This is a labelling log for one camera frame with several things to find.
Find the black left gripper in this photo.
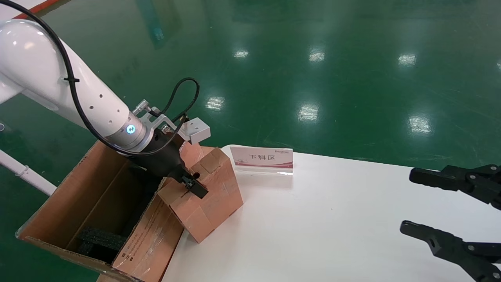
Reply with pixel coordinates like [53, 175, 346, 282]
[129, 131, 209, 199]

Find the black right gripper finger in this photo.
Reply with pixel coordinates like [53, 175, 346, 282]
[410, 164, 501, 210]
[400, 221, 501, 282]

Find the small cardboard box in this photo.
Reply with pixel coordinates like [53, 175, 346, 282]
[157, 143, 244, 244]

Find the large cardboard box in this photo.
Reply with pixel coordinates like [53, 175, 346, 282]
[16, 139, 220, 282]

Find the acrylic sign with red print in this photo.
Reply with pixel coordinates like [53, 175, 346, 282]
[230, 146, 294, 175]

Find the black foam insert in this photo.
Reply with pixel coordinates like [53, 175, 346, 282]
[76, 227, 130, 263]

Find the white plastic pipe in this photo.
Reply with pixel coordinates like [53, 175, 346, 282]
[0, 150, 57, 196]

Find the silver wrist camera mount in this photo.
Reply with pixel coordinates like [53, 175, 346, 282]
[143, 107, 211, 145]

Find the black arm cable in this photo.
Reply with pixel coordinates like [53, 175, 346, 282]
[0, 0, 200, 157]

